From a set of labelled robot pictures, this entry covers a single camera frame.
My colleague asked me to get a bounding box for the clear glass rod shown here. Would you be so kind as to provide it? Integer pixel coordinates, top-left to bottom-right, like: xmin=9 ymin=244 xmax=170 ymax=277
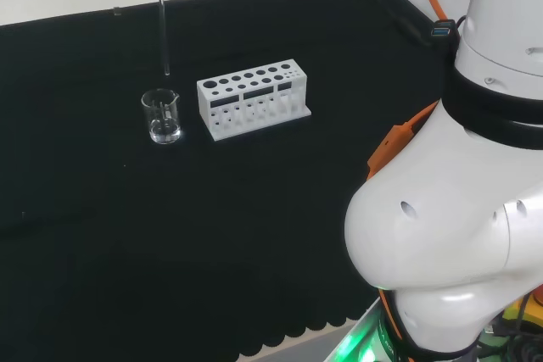
xmin=157 ymin=0 xmax=172 ymax=77

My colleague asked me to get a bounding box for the white test tube rack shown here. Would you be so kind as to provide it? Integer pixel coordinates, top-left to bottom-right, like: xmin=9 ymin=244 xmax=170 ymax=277
xmin=196 ymin=58 xmax=313 ymax=142

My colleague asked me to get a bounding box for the small clear glass beaker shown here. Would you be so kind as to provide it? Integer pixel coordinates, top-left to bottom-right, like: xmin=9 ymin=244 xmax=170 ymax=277
xmin=140 ymin=88 xmax=184 ymax=145

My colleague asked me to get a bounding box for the black bench cloth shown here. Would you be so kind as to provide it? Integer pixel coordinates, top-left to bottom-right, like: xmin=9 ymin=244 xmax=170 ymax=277
xmin=0 ymin=0 xmax=467 ymax=362

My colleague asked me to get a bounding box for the blue plug connector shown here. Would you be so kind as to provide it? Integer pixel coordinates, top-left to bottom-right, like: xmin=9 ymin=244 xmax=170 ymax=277
xmin=429 ymin=19 xmax=457 ymax=39

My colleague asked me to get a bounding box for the yellow stop button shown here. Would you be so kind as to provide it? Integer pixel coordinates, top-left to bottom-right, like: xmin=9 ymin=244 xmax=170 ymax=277
xmin=501 ymin=281 xmax=543 ymax=326

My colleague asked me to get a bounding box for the black cable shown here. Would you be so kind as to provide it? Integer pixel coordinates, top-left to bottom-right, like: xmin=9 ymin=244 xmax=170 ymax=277
xmin=355 ymin=0 xmax=434 ymax=47

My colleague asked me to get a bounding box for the grey base plate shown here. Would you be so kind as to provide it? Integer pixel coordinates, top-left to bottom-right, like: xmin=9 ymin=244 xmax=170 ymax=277
xmin=254 ymin=297 xmax=385 ymax=362

